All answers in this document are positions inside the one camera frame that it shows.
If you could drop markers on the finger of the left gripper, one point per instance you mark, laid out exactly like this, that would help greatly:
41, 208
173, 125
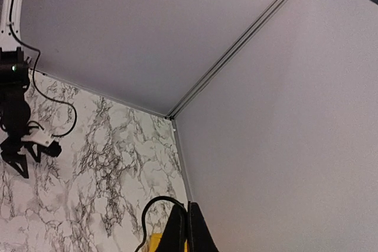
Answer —
18, 162
34, 151

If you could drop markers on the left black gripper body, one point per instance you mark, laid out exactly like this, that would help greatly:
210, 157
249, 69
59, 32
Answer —
11, 146

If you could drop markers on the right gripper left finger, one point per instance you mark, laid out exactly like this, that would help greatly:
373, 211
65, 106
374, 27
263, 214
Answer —
174, 236

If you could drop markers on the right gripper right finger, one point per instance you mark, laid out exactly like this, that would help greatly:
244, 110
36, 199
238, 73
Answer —
198, 235

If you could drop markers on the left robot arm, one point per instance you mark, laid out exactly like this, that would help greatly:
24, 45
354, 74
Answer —
15, 81

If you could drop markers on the left yellow bin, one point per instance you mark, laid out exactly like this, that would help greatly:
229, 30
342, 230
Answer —
154, 242

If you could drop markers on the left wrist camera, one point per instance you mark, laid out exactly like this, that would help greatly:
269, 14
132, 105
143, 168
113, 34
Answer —
47, 144

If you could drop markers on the left aluminium corner post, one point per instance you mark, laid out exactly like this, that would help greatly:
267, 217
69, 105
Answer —
226, 57

